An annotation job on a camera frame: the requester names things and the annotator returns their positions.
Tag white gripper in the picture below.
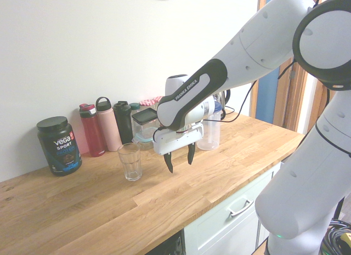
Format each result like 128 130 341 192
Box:
152 122 205 174

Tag clear pitcher with blue lid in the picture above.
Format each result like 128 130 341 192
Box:
196 100 222 152

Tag pink water bottle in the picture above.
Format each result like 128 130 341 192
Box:
95 96 123 152

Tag red water bottle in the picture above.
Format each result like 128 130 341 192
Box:
78 103 106 158

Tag glass container with teal lid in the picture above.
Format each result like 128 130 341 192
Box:
132 128 155 151

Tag clear drinking glass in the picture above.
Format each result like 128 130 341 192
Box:
117 142 143 182

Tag glass container with black lid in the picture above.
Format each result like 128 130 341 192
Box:
131 107 159 135

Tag black shaker bottle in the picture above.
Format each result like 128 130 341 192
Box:
112 100 134 145

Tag steel electric kettle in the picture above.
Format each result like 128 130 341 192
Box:
215 88 232 109

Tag pale green cabinet drawer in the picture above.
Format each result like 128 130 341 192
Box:
183 161 284 255

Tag dark dishwasher front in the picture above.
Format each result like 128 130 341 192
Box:
144 229 185 255

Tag blue door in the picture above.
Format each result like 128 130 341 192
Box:
257 0 281 125

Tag black Vega protein tub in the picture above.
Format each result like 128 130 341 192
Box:
36 116 83 177

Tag black stand pole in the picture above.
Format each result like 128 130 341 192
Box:
332 193 347 220

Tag yellow box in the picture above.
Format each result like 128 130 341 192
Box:
339 232 351 252

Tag metal drawer handle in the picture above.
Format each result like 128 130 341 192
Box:
227 198 254 218

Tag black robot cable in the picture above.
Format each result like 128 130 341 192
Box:
204 78 259 123

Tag wooden door frame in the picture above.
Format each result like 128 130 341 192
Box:
248 0 337 135

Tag coiled black cables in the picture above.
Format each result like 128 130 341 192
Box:
322 217 351 255

